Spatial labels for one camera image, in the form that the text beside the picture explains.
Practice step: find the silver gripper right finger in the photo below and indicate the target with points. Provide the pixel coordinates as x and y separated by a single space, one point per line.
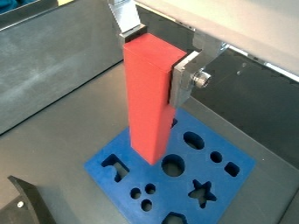
188 72

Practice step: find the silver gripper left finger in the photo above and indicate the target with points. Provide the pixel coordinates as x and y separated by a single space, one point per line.
127 19

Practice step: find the red rectangular block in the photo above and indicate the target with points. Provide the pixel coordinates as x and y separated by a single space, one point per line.
148 59

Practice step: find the blue shape sorting board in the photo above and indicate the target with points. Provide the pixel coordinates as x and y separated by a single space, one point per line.
188 187

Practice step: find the black bracket with screw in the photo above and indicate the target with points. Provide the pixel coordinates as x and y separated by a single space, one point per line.
27 209

